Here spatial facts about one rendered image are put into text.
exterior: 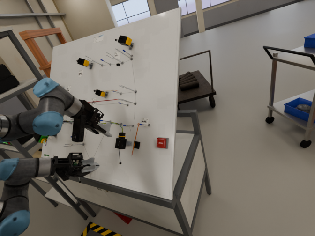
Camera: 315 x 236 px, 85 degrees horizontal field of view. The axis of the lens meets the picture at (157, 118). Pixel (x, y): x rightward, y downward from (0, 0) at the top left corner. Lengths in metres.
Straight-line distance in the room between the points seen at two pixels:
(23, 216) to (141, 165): 0.54
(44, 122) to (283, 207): 1.86
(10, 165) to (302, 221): 1.93
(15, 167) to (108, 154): 0.52
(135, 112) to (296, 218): 1.54
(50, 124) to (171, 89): 0.59
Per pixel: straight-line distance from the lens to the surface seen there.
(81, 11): 9.85
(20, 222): 0.73
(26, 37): 2.81
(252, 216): 1.88
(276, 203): 1.97
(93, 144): 1.24
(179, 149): 1.27
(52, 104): 0.63
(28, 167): 0.80
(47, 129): 0.61
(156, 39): 1.09
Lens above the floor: 1.66
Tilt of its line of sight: 31 degrees down
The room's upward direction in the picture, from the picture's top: 18 degrees counter-clockwise
